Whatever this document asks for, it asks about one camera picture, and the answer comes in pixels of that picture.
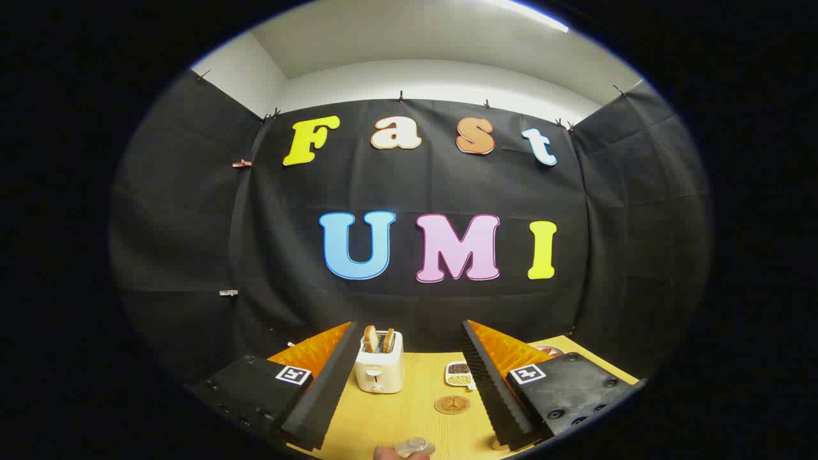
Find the small white divided dish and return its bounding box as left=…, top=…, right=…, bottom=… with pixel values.
left=445, top=360, right=477, bottom=390

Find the round brown coaster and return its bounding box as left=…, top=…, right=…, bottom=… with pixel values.
left=434, top=395, right=472, bottom=415

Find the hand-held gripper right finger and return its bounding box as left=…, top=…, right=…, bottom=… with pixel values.
left=460, top=319, right=642, bottom=452

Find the clear juice bottle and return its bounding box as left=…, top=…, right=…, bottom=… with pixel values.
left=394, top=437, right=436, bottom=459

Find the white toaster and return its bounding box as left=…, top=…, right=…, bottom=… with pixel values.
left=354, top=329, right=405, bottom=394

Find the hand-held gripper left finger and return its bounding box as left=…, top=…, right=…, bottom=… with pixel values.
left=189, top=321, right=365, bottom=452

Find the wooden table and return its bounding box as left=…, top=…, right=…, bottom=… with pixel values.
left=284, top=334, right=640, bottom=460

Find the black backdrop cloth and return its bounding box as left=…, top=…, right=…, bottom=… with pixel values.
left=110, top=69, right=711, bottom=384

